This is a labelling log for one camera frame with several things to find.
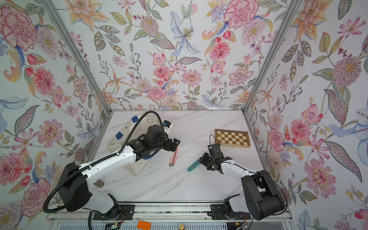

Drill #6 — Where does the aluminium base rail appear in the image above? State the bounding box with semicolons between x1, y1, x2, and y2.
46;201;293;223

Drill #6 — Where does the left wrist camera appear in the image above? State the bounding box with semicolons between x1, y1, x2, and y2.
163;120;172;134

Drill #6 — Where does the orange tag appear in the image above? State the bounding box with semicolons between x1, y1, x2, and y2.
137;220;152;230

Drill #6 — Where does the blue knitted pouch handle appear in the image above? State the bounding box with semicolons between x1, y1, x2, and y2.
114;115;159;161

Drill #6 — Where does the teal utility knife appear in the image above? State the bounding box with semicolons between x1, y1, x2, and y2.
187;158;201;172

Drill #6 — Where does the long pink utility knife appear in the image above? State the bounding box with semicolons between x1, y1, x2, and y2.
169;147;179;167

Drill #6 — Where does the wooden folding chess board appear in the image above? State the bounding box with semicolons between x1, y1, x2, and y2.
215;129;251;148

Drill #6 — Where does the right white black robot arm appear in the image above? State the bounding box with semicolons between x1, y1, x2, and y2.
199;143;287;220

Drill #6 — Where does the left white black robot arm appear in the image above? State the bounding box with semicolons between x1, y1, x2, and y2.
58;120;180;219

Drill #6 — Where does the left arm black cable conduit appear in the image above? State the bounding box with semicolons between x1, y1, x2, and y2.
42;110;164;230

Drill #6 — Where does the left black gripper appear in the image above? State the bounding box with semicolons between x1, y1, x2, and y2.
150;136;182;152

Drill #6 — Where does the white canvas tote pouch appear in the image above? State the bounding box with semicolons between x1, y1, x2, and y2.
106;113;157;176

